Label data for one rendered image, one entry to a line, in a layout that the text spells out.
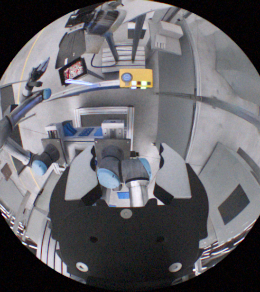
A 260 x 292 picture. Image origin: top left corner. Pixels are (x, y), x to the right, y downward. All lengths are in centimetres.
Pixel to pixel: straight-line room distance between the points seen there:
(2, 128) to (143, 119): 168
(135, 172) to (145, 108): 128
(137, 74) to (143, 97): 110
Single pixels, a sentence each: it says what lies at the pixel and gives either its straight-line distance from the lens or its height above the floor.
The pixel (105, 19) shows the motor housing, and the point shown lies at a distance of 65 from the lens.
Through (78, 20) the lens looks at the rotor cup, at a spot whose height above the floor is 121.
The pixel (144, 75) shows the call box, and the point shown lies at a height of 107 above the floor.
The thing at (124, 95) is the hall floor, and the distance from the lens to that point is 159.
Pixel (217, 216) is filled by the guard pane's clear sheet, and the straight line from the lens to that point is 68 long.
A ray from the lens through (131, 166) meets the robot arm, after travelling 48.
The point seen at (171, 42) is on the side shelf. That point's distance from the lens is 94.
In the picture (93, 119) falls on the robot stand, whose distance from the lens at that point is 150.
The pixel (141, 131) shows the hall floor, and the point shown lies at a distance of 172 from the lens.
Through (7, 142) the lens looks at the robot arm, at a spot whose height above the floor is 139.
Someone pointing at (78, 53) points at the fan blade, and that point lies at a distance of 48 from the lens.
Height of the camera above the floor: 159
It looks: 62 degrees down
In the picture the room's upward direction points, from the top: 176 degrees clockwise
